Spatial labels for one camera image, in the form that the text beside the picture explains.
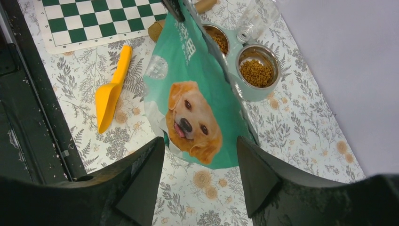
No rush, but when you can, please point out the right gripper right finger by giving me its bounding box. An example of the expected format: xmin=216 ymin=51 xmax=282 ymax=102
xmin=237 ymin=136 xmax=399 ymax=226

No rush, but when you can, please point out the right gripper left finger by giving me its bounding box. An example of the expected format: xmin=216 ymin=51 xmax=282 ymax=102
xmin=0 ymin=137 xmax=165 ymax=226

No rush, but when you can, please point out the orange plastic scoop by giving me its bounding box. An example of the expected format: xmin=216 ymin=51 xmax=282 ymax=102
xmin=95 ymin=46 xmax=132 ymax=134

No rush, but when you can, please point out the green pet food bag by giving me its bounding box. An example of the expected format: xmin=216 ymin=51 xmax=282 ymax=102
xmin=144 ymin=0 xmax=253 ymax=170

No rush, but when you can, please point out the mint double pet bowl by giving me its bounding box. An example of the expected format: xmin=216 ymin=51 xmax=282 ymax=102
xmin=203 ymin=24 xmax=282 ymax=102

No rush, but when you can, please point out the brown wooden rolling pin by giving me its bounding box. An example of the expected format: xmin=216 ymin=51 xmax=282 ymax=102
xmin=148 ymin=0 xmax=219 ymax=42

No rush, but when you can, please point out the green white chessboard mat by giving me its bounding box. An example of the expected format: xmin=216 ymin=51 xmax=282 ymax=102
xmin=33 ymin=0 xmax=167 ymax=54

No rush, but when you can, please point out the clear plastic bottle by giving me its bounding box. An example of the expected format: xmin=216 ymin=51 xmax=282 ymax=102
xmin=236 ymin=0 xmax=282 ymax=44

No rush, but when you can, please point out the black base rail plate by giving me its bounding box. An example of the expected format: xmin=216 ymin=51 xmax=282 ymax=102
xmin=0 ymin=0 xmax=86 ymax=184

